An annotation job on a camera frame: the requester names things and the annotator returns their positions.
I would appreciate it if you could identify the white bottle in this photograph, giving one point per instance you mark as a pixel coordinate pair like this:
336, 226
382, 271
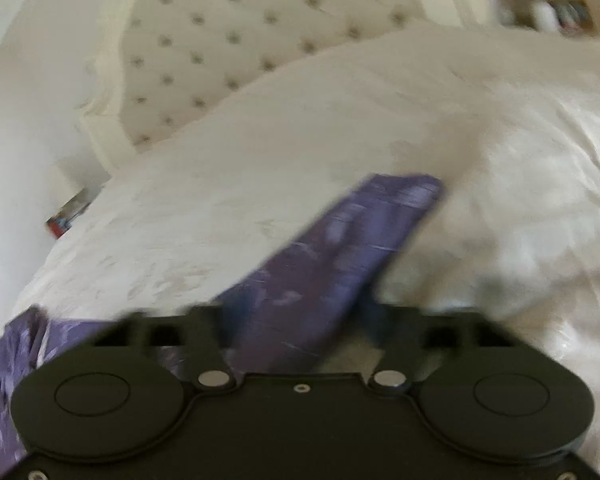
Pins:
545, 12

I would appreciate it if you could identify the colourful box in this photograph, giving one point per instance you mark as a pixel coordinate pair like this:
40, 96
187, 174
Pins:
66, 216

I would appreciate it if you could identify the purple marble print garment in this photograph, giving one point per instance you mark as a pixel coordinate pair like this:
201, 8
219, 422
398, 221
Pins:
330, 260

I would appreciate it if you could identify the cream tufted headboard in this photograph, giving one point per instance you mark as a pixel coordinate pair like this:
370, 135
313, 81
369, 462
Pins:
230, 35

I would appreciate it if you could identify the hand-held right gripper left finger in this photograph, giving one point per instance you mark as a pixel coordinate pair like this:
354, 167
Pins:
206, 332

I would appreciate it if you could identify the white bed comforter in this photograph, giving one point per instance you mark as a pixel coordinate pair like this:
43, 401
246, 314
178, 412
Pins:
280, 135

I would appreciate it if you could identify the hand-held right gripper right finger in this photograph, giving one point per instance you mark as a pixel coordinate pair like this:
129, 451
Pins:
396, 335

